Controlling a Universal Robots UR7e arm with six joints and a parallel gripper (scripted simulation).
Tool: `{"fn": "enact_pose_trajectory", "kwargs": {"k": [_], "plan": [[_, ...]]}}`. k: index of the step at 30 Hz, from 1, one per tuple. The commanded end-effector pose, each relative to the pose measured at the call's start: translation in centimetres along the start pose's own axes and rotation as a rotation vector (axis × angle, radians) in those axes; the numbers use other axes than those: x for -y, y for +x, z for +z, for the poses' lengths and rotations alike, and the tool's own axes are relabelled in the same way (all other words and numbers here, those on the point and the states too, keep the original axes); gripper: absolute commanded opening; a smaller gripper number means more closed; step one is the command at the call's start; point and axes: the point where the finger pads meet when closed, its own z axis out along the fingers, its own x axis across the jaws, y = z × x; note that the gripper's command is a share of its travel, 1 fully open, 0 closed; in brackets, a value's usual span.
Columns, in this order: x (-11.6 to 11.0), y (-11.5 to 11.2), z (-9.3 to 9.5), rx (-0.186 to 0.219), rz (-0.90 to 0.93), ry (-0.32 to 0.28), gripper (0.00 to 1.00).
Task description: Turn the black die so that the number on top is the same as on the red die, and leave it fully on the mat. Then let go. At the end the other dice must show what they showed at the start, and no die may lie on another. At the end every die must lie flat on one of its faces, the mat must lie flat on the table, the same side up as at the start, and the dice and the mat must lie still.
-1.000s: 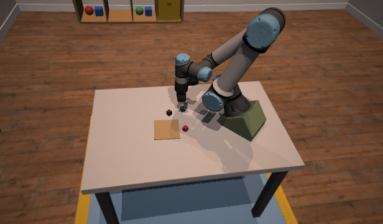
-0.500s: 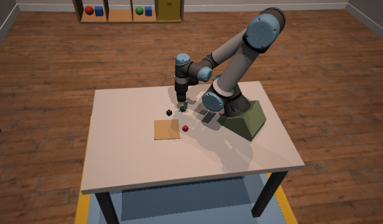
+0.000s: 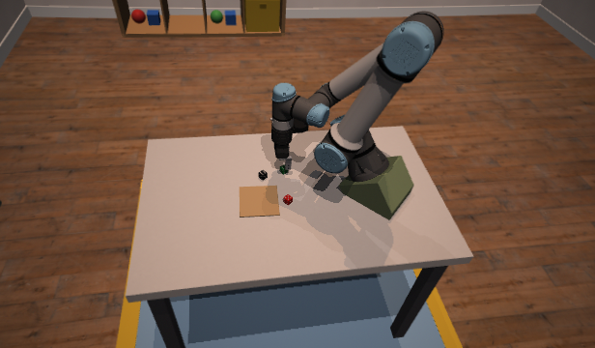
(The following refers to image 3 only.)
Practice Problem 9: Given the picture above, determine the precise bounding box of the red die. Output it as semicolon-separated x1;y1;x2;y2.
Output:
283;194;293;205

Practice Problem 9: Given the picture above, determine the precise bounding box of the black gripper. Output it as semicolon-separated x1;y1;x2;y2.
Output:
270;117;309;170

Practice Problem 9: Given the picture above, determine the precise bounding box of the orange flat mat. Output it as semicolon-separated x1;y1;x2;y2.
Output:
240;186;280;218

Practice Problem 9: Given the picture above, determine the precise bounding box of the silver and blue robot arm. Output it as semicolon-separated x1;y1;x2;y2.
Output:
271;11;443;182

